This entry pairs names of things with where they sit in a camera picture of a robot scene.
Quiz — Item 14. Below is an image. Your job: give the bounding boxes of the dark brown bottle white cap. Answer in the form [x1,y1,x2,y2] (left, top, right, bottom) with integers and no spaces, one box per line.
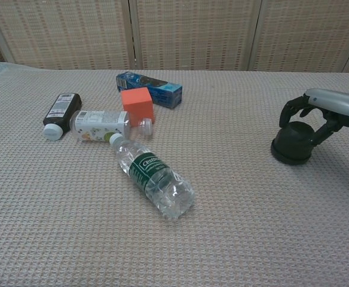
[42,92,83,142]

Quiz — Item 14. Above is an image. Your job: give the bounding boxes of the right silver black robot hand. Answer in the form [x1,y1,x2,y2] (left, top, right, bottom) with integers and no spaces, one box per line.
[278,87,349,148]

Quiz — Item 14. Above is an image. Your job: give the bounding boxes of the beige woven fringed tablecloth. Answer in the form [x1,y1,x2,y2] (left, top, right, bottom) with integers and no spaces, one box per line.
[0,62,349,287]

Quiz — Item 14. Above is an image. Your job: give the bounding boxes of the orange cube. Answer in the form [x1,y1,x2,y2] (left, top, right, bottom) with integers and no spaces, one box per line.
[120,87,157,124]

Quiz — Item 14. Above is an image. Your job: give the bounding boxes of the clear bottle white floral label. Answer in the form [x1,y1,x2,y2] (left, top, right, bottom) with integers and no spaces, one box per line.
[69,109,154,143]

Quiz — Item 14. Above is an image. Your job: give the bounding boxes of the clear water bottle green label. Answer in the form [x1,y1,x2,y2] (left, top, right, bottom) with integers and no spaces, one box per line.
[109,133,195,220]

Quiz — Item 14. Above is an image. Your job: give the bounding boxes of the blue cookie box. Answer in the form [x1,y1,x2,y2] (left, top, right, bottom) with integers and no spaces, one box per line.
[115,71,183,110]

